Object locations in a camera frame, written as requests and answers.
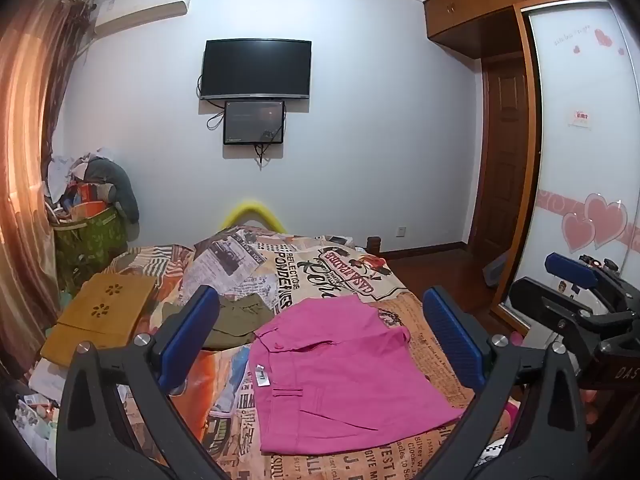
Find grey bin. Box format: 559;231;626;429
482;252;510;289

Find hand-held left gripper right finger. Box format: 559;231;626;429
422;285;588;480

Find wooden lap table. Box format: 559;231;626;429
40;272;158;366

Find black wall television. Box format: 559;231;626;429
199;38;313;102

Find newspaper print bed sheet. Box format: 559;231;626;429
40;225;516;480

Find black cable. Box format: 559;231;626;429
206;101;226;132
254;130;282;168

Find pile of papers and boxes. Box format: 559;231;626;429
42;147;116;221

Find grey plush cushion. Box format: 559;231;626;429
82;157;141;223

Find pink pants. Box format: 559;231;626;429
248;295;466;457

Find green patterned bag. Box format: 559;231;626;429
52;205;128;291

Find white air conditioner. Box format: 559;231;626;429
92;0;193;38

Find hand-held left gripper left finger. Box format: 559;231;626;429
55;286;231;480

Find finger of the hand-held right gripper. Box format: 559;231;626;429
545;252;640;313
510;277;640;346

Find yellow foam tube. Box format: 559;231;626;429
220;200;291;233

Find person's right hand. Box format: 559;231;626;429
580;385;602;428

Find orange curtain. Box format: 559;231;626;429
0;0;93;376

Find olive green garment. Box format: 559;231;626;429
202;296;273;352

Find small black monitor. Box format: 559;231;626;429
223;100;286;146

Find pile of packets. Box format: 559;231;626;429
10;360;66;480

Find brown wooden door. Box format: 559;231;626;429
467;52;543;286

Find wooden overhead cabinet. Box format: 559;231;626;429
422;0;608;58

